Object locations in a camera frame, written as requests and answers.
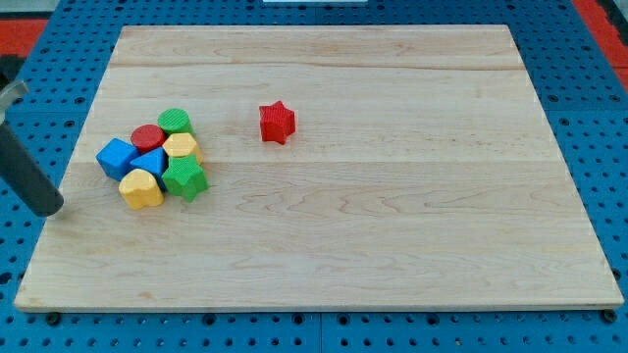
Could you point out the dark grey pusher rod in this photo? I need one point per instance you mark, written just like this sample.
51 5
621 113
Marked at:
26 178

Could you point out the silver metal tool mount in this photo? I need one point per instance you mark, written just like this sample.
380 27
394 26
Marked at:
9 94

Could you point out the red star block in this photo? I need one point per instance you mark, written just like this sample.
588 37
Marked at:
277 122

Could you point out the green star block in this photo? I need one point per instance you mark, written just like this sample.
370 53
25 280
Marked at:
184 177

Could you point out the blue cube block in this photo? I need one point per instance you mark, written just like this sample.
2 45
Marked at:
115 158

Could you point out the yellow heart block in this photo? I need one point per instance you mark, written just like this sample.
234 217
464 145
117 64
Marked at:
139 189

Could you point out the red cylinder block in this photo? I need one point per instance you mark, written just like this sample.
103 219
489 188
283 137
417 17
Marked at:
146 138

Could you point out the blue triangle block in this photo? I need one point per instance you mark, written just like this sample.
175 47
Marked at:
154 162

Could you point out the green cylinder block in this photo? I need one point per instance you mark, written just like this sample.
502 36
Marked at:
175 120

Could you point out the yellow hexagon block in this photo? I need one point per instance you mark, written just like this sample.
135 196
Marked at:
183 144

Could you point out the wooden board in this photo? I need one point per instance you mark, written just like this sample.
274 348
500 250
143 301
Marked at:
423 175

